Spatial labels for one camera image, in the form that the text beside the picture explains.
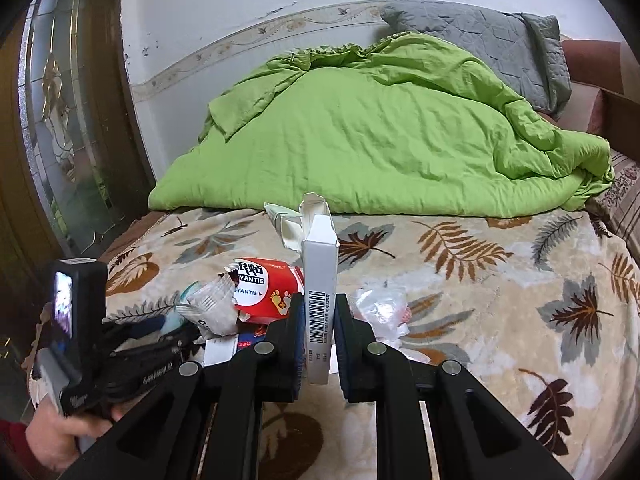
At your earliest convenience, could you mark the green quilt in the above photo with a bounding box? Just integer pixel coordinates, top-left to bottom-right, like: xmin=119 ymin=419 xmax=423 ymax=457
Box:
xmin=148 ymin=31 xmax=616 ymax=219

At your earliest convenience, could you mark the wooden stained glass door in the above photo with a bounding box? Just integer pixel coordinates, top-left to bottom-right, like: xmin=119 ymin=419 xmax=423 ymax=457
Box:
xmin=0 ymin=0 xmax=157 ymax=321

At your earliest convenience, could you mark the leaf print blanket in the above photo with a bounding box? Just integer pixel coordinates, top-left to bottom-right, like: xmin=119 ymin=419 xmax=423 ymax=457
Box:
xmin=30 ymin=206 xmax=640 ymax=480

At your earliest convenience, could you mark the person's left hand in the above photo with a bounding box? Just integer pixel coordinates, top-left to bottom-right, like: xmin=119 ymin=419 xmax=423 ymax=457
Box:
xmin=25 ymin=400 xmax=129 ymax=474

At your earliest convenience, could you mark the crumpled white paper carton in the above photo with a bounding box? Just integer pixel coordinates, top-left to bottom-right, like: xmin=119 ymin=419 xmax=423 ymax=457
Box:
xmin=264 ymin=201 xmax=307 ymax=254

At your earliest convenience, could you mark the torn red packet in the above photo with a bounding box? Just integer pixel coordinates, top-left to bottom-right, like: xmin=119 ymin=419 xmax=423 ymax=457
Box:
xmin=220 ymin=257 xmax=306 ymax=325

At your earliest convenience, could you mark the brown upholstered headboard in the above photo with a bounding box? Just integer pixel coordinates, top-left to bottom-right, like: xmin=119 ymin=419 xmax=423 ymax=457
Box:
xmin=554 ymin=35 xmax=636 ymax=136

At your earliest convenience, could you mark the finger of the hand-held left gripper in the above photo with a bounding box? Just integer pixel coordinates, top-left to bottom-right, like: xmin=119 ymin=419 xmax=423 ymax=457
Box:
xmin=103 ymin=314 xmax=169 ymax=347
xmin=112 ymin=322 xmax=208 ymax=362

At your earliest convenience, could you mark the white wrapper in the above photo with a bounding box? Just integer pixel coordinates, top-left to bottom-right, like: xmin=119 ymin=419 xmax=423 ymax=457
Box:
xmin=175 ymin=275 xmax=242 ymax=337

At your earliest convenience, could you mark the grey quilted pillow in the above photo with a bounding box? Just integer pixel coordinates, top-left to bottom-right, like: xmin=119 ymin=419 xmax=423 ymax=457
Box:
xmin=380 ymin=0 xmax=574 ymax=114

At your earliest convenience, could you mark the clear plastic bag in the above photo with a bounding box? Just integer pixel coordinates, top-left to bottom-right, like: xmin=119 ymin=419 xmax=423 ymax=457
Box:
xmin=348 ymin=285 xmax=412 ymax=344

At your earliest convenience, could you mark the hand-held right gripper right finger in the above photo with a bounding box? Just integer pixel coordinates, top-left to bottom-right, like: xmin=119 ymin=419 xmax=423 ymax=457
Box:
xmin=334 ymin=293 xmax=576 ymax=480

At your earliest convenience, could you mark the white paper card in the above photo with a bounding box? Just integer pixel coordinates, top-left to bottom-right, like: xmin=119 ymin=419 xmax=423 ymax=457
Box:
xmin=203 ymin=336 xmax=241 ymax=369

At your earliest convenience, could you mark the white barcode carton box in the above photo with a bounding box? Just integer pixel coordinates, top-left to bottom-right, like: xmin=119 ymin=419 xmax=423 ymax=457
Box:
xmin=300 ymin=192 xmax=341 ymax=386

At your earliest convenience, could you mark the wooden bed rail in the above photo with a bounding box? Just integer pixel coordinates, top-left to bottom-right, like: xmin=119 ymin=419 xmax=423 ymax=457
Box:
xmin=599 ymin=86 xmax=640 ymax=162

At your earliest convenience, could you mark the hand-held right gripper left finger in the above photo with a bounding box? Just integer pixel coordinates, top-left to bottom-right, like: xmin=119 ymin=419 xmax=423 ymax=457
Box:
xmin=61 ymin=293 xmax=307 ymax=480

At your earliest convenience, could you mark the small red blue packet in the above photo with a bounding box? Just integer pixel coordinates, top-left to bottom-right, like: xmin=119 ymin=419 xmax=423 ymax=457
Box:
xmin=238 ymin=331 xmax=272 ymax=355

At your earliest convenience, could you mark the striped beige pillow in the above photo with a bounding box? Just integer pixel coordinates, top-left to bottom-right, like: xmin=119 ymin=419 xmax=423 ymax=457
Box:
xmin=584 ymin=147 xmax=640 ymax=257

